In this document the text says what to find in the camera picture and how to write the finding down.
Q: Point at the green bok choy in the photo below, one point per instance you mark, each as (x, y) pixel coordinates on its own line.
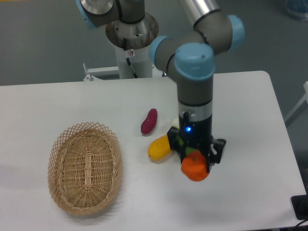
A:
(175, 122)

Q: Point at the white metal frame right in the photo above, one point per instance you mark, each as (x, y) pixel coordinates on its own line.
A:
(298, 109)

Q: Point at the blue object top right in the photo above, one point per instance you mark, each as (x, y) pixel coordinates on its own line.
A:
(298, 9)

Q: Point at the yellow mango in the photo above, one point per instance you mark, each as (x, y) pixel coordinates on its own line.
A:
(159, 148)

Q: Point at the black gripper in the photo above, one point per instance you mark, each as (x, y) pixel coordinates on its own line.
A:
(196, 135)

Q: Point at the black device at table edge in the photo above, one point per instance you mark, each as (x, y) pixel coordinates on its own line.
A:
(300, 206)

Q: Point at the orange mandarin fruit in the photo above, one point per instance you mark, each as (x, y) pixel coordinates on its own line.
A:
(194, 166)

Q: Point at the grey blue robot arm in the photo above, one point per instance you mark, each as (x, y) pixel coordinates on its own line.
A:
(188, 61)

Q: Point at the purple sweet potato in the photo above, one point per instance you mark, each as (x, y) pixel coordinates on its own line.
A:
(150, 122)

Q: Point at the woven wicker basket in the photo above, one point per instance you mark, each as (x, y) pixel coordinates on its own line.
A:
(85, 169)

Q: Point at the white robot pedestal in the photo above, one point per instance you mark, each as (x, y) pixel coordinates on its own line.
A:
(132, 44)

